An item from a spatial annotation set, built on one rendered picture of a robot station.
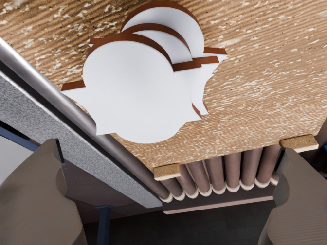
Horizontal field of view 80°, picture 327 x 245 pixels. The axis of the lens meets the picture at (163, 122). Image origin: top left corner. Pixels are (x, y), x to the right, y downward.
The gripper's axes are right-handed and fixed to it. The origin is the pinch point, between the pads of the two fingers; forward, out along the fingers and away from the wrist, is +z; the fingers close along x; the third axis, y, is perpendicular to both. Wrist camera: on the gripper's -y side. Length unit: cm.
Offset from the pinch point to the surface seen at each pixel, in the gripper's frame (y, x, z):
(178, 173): 22.8, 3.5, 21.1
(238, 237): 383, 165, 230
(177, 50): -4.4, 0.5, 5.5
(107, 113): 1.9, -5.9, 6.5
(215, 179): 36, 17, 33
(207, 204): 54, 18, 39
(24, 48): -3.3, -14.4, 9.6
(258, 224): 357, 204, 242
